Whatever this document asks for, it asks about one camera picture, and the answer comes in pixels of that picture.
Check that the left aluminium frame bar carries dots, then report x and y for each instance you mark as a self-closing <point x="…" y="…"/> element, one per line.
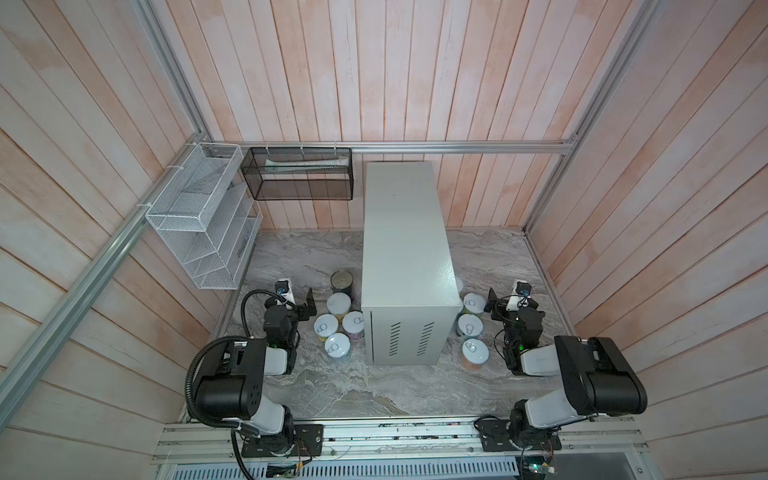
<point x="40" y="350"/>

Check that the yellow can pull-tab lid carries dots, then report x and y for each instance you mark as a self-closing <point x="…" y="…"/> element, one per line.
<point x="325" y="325"/>

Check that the white wire mesh shelf rack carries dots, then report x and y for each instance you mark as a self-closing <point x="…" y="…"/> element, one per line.
<point x="206" y="219"/>

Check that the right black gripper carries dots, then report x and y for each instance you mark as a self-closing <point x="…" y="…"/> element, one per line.
<point x="501" y="306"/>

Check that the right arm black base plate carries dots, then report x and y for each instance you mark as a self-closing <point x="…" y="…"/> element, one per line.
<point x="497" y="435"/>

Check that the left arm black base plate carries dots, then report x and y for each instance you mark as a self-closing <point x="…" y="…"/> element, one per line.
<point x="300" y="441"/>

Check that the right aluminium frame post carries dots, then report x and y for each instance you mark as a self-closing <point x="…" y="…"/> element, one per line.
<point x="620" y="30"/>

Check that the grey metal cabinet counter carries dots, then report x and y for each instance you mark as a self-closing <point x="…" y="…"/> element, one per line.
<point x="409" y="296"/>

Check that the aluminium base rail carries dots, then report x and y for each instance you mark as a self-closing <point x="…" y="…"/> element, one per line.
<point x="405" y="437"/>

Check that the tall can white plastic lid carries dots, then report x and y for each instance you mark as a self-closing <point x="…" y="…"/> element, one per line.
<point x="339" y="305"/>

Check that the pink can pull-tab lid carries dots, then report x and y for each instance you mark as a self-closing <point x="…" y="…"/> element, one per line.
<point x="353" y="325"/>

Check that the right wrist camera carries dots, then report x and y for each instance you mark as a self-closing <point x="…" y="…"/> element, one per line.
<point x="521" y="297"/>

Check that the green white can pull-tab lid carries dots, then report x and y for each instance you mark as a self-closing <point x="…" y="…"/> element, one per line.
<point x="474" y="304"/>

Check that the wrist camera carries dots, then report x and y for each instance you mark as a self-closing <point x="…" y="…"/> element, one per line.
<point x="521" y="297"/>
<point x="283" y="288"/>

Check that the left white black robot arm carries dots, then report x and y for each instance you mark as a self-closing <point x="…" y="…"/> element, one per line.
<point x="224" y="382"/>

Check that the black wire mesh basket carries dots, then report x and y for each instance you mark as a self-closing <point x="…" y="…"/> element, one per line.
<point x="299" y="173"/>

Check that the horizontal aluminium frame bar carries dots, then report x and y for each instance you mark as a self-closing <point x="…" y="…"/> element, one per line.
<point x="427" y="147"/>

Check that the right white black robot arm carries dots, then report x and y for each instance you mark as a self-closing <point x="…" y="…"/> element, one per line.
<point x="596" y="377"/>

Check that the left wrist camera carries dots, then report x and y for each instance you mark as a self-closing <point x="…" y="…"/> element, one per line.
<point x="283" y="288"/>

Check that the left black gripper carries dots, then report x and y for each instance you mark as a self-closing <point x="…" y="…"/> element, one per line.
<point x="303" y="308"/>

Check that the orange can pull-tab lid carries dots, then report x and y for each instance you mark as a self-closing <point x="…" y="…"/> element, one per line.
<point x="474" y="354"/>

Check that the dark can with brown lid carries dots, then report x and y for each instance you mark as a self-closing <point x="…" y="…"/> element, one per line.
<point x="342" y="281"/>

